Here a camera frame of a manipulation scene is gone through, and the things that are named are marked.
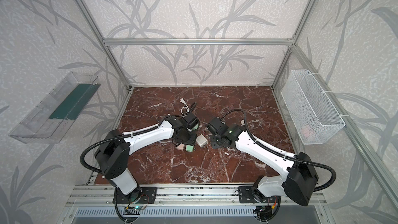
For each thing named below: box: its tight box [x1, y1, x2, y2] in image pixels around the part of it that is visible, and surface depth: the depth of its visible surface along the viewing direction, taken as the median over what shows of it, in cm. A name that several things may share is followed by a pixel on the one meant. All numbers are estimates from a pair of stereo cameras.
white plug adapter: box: [195, 133, 208, 148], surface depth 91 cm
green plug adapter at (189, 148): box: [185, 144, 194, 153], surface depth 88 cm
